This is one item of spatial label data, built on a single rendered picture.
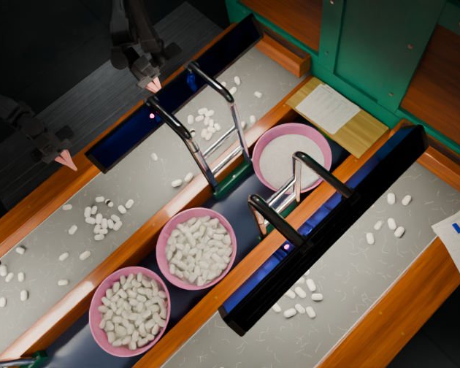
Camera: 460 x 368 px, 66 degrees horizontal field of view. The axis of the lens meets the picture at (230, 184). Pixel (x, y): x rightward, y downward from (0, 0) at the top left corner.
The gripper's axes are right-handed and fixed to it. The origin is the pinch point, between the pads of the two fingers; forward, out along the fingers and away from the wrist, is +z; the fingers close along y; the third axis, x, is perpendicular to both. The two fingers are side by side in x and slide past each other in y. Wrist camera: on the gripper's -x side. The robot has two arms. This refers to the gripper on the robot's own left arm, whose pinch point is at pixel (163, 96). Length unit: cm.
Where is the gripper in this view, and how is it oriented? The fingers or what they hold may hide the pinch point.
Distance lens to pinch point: 135.6
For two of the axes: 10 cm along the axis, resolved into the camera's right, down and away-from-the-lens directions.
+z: 6.2, 7.3, 3.0
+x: -3.0, -1.4, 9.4
